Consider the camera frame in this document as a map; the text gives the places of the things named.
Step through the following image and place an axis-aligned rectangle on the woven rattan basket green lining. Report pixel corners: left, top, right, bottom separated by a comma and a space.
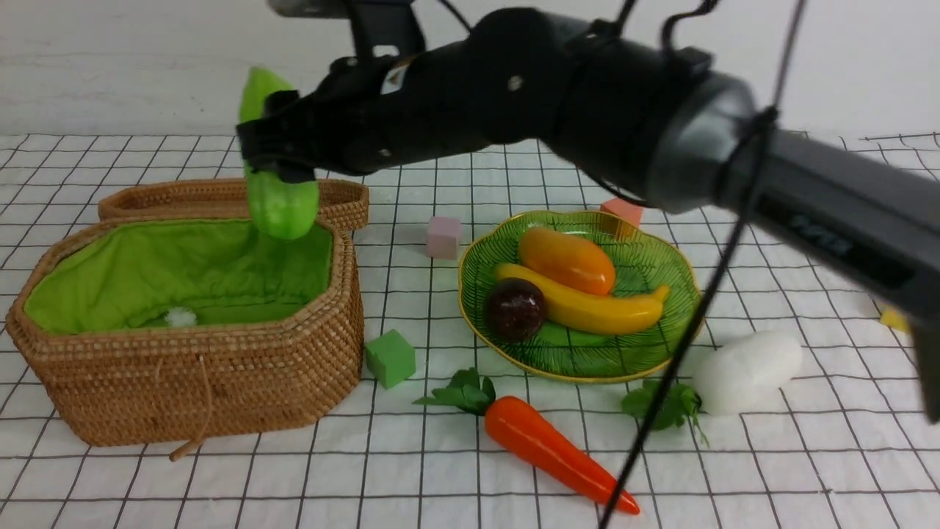
6, 217, 365, 460

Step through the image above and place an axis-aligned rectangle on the salmon orange foam cube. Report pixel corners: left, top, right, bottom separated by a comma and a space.
599, 198, 645, 228

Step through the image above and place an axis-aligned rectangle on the green toy cucumber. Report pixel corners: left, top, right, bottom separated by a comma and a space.
238, 66, 319, 239

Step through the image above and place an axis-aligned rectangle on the yellow foam cube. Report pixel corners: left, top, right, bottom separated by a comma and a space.
879, 306, 910, 334

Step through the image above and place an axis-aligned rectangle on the white toy radish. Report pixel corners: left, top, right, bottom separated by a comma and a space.
651, 331, 805, 442

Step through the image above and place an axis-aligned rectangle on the purple toy mangosteen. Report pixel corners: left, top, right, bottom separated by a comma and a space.
483, 278, 547, 342

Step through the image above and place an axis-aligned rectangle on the green foam cube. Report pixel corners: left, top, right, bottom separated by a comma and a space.
365, 329, 416, 389

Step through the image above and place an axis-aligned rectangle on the yellow toy banana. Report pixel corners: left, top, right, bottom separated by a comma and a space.
493, 262, 670, 336

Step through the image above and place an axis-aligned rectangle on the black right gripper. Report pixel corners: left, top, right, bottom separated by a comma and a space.
236, 51, 471, 184

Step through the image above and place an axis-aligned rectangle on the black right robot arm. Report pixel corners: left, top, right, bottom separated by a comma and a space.
237, 1, 939, 424

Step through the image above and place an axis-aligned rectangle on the green glass leaf plate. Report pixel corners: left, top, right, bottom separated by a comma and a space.
458, 211, 701, 384

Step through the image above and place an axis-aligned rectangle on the white checkered tablecloth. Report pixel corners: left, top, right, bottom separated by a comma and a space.
1, 142, 938, 528

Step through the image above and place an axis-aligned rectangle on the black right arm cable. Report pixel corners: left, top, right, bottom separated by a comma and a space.
599, 0, 809, 529

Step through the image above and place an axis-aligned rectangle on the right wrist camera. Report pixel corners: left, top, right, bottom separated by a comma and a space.
267, 1, 427, 61

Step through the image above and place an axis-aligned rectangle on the orange toy mango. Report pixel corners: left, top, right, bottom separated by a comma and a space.
518, 227, 615, 297

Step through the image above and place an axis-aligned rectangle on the pink foam cube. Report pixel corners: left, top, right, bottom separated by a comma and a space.
425, 215, 463, 260

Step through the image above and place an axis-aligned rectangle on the orange toy carrot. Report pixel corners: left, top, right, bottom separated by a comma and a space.
414, 368, 641, 516

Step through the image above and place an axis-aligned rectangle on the woven rattan basket lid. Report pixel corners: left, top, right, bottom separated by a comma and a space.
98, 179, 369, 231

